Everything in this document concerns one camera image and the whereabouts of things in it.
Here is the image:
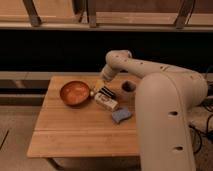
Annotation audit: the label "wooden table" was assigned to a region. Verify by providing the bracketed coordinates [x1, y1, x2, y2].
[27, 75, 139, 158]

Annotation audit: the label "blue sponge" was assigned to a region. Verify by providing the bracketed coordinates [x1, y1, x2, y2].
[112, 107, 132, 124]

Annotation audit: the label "orange wooden bowl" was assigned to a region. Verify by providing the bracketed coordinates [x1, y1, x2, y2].
[60, 81, 90, 106]

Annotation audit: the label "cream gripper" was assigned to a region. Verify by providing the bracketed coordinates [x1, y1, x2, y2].
[94, 65, 116, 90]

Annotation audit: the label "black cables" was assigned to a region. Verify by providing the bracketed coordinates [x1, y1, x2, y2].
[188, 83, 213, 156]

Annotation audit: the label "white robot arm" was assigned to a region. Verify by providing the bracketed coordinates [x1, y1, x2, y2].
[100, 50, 208, 171]

